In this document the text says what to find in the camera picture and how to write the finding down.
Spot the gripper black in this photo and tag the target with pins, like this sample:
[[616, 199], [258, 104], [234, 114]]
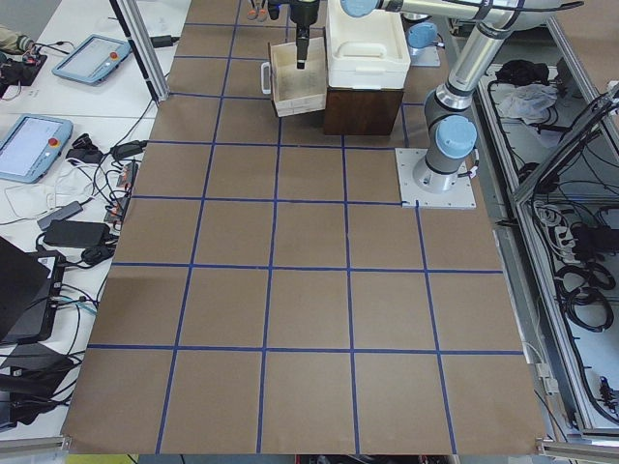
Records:
[[303, 14]]

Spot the grey orange scissors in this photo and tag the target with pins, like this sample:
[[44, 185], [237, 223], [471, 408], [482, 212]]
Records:
[[257, 10]]

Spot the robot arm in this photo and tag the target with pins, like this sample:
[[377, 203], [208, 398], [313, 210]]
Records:
[[495, 22], [420, 32]]

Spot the white plastic tray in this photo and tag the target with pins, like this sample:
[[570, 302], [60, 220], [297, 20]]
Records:
[[365, 53]]

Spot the dark wooden cabinet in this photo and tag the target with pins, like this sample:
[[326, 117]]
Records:
[[361, 112]]

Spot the far blue teach pendant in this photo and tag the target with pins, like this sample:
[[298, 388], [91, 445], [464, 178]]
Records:
[[93, 60]]

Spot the blue teach pendant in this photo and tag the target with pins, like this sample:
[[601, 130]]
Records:
[[32, 145], [93, 60]]

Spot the white crumpled cloth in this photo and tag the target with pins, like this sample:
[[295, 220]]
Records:
[[530, 103]]

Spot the near blue teach pendant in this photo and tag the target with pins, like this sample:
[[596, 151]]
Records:
[[32, 145]]

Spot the large black power brick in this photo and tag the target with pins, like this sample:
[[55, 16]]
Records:
[[78, 234]]

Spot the black laptop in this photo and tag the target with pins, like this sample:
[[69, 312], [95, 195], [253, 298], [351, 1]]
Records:
[[30, 284]]

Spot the wooden drawer white handle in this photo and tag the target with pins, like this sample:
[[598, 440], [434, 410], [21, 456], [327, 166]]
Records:
[[295, 91]]

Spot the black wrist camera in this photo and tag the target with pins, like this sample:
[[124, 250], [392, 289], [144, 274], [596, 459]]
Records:
[[273, 7]]

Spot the aluminium frame post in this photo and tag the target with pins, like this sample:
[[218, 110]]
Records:
[[135, 31]]

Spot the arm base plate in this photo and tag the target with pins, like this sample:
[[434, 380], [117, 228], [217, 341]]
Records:
[[421, 187]]

